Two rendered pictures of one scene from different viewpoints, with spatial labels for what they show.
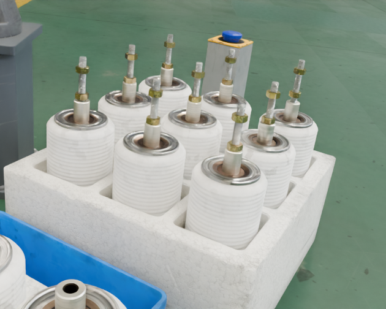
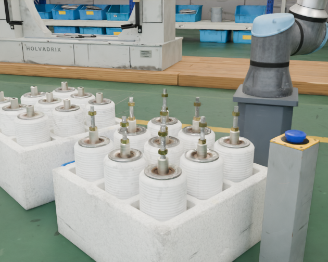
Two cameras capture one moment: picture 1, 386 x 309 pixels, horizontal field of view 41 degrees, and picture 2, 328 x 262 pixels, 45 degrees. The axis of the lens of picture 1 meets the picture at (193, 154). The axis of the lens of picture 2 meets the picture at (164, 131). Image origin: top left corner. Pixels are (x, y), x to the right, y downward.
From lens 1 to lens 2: 1.32 m
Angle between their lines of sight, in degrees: 99
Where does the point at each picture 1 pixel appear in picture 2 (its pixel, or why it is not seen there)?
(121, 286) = not seen: hidden behind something
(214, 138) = (146, 151)
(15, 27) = (259, 92)
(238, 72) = (271, 166)
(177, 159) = (116, 136)
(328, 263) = not seen: outside the picture
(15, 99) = (243, 130)
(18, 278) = (57, 115)
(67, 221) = not seen: hidden behind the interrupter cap
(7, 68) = (241, 110)
